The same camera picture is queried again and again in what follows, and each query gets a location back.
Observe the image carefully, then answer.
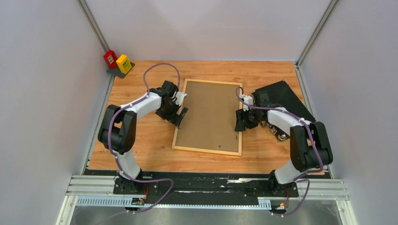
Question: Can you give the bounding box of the yellow toy house block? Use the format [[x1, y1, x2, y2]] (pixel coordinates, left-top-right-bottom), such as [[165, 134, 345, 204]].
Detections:
[[116, 54, 132, 74]]

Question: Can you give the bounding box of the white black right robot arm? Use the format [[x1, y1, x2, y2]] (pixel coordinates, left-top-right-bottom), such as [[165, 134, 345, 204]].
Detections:
[[235, 87, 333, 196]]

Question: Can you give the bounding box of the black ribbed frame backing board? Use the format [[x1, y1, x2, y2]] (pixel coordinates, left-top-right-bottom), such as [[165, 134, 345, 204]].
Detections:
[[252, 81, 315, 141]]

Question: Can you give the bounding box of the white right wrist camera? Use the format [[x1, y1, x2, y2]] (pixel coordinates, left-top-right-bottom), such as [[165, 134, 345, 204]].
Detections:
[[239, 94, 253, 111]]

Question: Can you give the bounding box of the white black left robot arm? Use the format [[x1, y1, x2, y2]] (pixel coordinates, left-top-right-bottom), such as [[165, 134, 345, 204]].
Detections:
[[98, 81, 188, 194]]

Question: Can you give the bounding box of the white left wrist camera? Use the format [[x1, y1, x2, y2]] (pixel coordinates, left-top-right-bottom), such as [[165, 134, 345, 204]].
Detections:
[[172, 91, 188, 106]]

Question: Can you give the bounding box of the light wooden picture frame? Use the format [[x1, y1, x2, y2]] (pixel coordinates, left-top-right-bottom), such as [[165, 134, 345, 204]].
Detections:
[[171, 78, 243, 157]]

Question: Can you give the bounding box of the aluminium front rail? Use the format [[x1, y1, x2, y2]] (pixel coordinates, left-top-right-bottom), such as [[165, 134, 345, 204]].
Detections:
[[57, 172, 357, 225]]

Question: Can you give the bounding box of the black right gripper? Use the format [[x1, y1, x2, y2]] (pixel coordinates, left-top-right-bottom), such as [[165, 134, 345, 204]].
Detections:
[[235, 107, 263, 132]]

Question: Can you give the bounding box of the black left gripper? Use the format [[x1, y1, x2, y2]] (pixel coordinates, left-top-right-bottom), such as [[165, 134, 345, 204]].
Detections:
[[155, 99, 187, 128]]

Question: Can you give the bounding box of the aluminium rail right table edge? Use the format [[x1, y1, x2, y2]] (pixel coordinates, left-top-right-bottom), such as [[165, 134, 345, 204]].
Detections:
[[294, 63, 335, 179]]

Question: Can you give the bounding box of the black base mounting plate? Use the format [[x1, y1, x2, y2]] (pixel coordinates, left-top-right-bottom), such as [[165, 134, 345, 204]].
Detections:
[[84, 170, 315, 208]]

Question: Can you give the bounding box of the red toy house block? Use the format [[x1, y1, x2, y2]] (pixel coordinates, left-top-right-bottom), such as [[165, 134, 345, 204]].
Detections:
[[103, 50, 118, 69]]

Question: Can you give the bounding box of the grey toy base plate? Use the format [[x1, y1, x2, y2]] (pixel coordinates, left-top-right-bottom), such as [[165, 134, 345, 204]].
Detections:
[[107, 66, 127, 79]]

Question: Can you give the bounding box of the brown cardboard backing sheet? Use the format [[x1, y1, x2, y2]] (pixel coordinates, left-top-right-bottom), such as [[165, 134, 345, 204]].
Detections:
[[175, 81, 241, 153]]

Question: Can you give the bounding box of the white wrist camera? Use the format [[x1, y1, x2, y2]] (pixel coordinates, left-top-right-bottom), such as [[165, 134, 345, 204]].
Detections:
[[239, 94, 253, 111], [172, 91, 188, 106]]

